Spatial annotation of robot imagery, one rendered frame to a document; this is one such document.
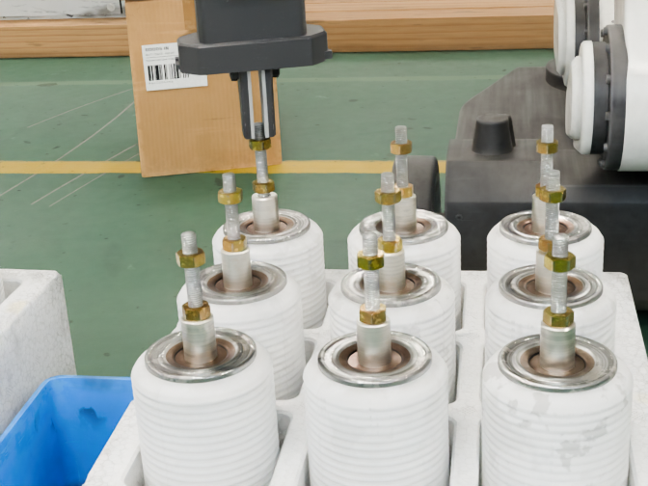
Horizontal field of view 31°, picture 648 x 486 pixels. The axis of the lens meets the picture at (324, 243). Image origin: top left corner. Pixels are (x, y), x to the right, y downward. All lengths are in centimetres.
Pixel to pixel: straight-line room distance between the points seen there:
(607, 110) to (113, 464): 58
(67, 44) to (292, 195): 123
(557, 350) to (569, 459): 7
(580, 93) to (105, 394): 53
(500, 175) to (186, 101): 79
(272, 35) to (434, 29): 182
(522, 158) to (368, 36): 150
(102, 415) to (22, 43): 198
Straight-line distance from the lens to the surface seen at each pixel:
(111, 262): 162
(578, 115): 113
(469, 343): 94
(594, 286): 86
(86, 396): 107
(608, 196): 126
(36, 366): 110
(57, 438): 109
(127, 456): 82
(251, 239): 96
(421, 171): 129
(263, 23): 92
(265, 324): 85
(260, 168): 97
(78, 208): 185
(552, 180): 83
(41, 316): 111
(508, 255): 94
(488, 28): 272
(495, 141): 129
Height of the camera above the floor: 61
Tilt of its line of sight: 22 degrees down
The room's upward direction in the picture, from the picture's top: 3 degrees counter-clockwise
